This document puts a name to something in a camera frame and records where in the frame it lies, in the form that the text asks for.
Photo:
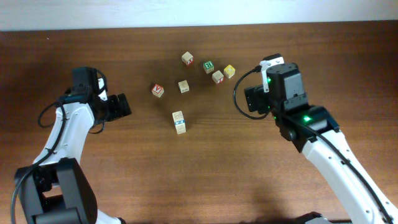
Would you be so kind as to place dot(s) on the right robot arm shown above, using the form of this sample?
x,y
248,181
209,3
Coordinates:
x,y
316,134

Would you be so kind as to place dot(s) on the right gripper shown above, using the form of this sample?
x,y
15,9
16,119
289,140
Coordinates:
x,y
253,97

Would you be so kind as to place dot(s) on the wooden block blue side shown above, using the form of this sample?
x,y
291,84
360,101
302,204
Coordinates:
x,y
180,128

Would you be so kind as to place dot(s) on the wooden letter J block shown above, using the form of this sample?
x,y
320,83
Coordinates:
x,y
183,86

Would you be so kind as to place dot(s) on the red letter A block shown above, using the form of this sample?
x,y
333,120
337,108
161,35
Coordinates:
x,y
157,90

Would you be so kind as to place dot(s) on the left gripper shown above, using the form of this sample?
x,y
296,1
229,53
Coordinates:
x,y
116,112

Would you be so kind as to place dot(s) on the top plain wooden block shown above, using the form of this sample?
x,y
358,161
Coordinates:
x,y
187,58

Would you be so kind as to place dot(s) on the wooden block green side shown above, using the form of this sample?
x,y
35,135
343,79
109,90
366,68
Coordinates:
x,y
177,116

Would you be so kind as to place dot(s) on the blue top block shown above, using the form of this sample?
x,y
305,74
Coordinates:
x,y
180,122

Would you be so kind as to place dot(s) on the green letter R block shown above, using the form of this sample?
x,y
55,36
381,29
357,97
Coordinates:
x,y
208,66

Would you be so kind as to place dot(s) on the wooden block red side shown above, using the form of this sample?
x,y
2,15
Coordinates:
x,y
218,77

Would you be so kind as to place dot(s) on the yellow letter block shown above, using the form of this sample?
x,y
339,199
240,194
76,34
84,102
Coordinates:
x,y
229,71

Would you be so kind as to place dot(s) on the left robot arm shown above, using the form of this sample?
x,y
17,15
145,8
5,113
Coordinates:
x,y
54,188

